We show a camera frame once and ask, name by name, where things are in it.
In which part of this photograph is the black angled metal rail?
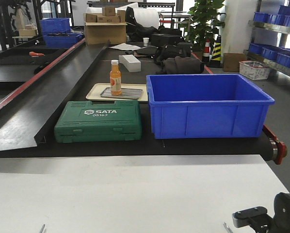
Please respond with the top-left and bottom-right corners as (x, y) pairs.
(0, 40), (110, 151)

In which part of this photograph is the orange white traffic cone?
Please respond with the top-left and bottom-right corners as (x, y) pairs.
(202, 38), (210, 63)

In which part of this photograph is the grey metal tray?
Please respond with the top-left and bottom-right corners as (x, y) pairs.
(100, 87), (143, 100)

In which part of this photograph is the yellow black traffic cone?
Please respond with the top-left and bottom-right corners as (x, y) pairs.
(208, 35), (222, 68)

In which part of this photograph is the brown cardboard box on floor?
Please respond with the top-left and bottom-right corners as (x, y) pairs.
(223, 53), (247, 72)

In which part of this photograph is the green handled screwdriver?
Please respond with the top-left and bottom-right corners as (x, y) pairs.
(39, 224), (46, 233)
(223, 222), (233, 233)

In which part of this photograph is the white rectangular box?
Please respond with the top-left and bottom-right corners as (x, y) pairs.
(119, 55), (141, 72)

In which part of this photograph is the green potted plant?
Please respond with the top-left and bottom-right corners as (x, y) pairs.
(179, 0), (225, 51)

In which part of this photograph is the large cardboard box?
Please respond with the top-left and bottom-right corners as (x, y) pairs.
(84, 22), (126, 45)

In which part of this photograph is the beige plastic tray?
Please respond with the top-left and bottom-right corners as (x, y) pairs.
(86, 83), (148, 102)

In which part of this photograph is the metal storage shelf rack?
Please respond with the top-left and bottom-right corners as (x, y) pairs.
(244, 0), (290, 77)

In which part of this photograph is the red conveyor roller bracket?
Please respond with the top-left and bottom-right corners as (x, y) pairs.
(262, 125), (288, 165)

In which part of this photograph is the orange juice bottle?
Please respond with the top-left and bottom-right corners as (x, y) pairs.
(110, 60), (122, 95)

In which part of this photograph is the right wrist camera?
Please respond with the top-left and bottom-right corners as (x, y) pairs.
(232, 206), (269, 228)

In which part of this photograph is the green SATA tool case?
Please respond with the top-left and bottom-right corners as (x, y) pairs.
(54, 100), (142, 143)

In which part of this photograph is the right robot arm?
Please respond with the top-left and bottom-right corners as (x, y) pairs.
(273, 192), (290, 233)

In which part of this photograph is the large blue plastic bin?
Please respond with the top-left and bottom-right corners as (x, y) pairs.
(146, 74), (275, 139)

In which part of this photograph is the blue crate far left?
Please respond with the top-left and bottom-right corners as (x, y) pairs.
(40, 18), (84, 49)

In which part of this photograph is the white paper cup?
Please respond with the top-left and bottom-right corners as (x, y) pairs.
(143, 37), (149, 46)

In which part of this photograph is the dark clothing pile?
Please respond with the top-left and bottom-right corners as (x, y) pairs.
(153, 44), (205, 75)

